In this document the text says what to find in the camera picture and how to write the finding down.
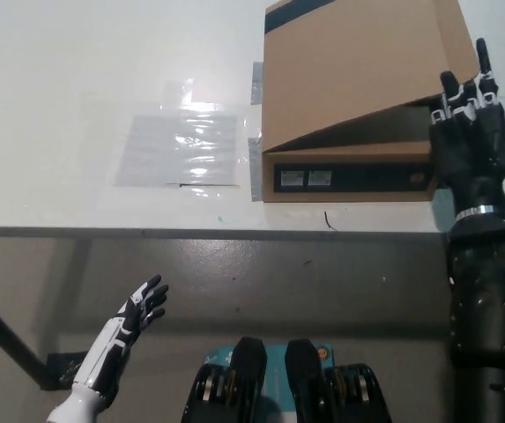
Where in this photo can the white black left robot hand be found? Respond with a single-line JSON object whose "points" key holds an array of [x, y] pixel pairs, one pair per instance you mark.
{"points": [[124, 326]]}

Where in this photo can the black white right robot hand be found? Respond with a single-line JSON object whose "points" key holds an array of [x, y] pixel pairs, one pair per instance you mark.
{"points": [[474, 150]]}

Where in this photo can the brown cardboard storage box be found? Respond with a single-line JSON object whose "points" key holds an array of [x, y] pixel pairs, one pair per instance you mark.
{"points": [[349, 75]]}

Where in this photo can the black floor tape patch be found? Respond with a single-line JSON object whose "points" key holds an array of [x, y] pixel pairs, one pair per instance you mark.
{"points": [[62, 370]]}

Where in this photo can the dark metal table leg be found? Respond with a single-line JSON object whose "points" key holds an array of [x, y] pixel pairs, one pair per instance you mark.
{"points": [[9, 335]]}

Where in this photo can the clear taped plastic sheet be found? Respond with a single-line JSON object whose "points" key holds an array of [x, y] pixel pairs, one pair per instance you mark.
{"points": [[181, 150]]}

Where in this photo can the long grey tape strip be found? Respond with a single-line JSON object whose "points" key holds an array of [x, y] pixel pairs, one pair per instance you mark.
{"points": [[255, 169]]}

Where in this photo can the short grey tape strip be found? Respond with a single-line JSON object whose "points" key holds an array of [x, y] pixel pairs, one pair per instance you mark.
{"points": [[257, 83]]}

